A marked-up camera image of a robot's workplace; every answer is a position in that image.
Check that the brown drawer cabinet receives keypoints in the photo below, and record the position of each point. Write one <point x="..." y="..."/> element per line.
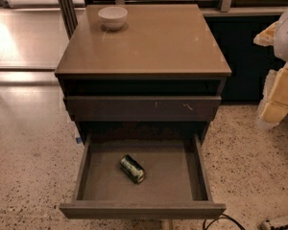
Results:
<point x="161" y="50"/>

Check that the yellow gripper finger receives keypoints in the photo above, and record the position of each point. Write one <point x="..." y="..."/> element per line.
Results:
<point x="266" y="37"/>
<point x="273" y="108"/>

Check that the open middle drawer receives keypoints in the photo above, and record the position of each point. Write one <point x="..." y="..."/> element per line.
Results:
<point x="175" y="185"/>

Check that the blue tape piece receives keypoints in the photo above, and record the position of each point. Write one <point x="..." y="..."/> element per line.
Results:
<point x="79" y="140"/>

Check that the green soda can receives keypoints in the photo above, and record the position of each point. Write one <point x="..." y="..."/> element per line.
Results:
<point x="132" y="169"/>

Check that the closed top drawer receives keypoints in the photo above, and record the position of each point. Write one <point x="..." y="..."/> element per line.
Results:
<point x="142" y="108"/>

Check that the white ceramic bowl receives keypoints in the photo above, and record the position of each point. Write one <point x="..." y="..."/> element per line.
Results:
<point x="113" y="18"/>

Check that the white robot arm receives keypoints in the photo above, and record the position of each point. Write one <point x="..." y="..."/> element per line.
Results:
<point x="281" y="38"/>

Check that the white power strip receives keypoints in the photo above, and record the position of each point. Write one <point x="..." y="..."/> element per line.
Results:
<point x="279" y="223"/>

